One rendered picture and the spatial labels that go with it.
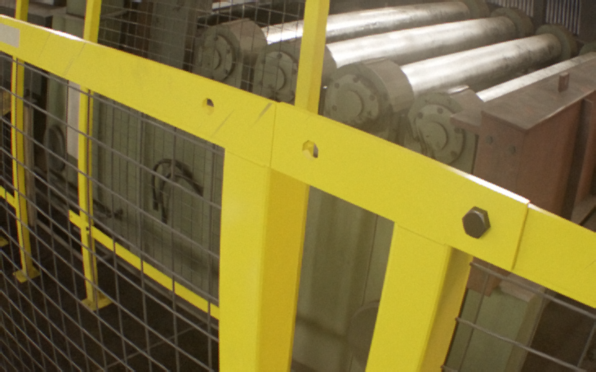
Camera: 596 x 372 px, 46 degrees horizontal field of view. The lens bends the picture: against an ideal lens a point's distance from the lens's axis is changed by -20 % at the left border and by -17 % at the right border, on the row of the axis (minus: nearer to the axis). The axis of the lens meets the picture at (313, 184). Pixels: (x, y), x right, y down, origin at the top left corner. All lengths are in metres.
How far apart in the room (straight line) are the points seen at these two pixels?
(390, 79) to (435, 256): 2.25
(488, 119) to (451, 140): 0.29
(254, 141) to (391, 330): 0.18
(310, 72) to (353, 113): 0.51
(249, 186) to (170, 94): 0.11
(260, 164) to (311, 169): 0.05
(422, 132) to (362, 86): 0.26
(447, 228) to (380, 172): 0.06
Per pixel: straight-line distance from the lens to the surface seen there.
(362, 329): 3.00
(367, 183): 0.57
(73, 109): 4.11
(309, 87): 2.34
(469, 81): 3.39
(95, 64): 0.80
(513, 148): 2.35
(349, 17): 3.80
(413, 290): 0.59
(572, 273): 0.52
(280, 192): 0.65
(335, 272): 3.03
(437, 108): 2.63
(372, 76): 2.78
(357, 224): 2.90
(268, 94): 3.05
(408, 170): 0.55
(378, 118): 2.79
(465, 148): 2.64
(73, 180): 4.28
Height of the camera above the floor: 2.06
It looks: 25 degrees down
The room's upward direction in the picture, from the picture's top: 6 degrees clockwise
